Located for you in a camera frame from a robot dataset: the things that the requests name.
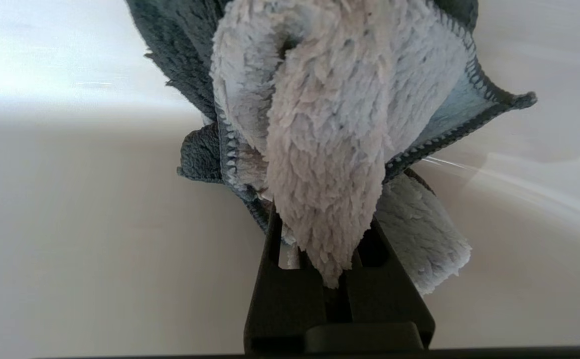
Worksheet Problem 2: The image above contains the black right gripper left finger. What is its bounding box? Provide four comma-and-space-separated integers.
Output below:
244, 207, 328, 355

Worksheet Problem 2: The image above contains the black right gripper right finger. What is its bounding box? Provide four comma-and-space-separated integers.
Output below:
346, 219, 435, 347

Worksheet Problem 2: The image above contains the grey fluffy cleaning cloth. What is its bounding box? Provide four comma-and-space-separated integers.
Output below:
126, 0, 537, 296

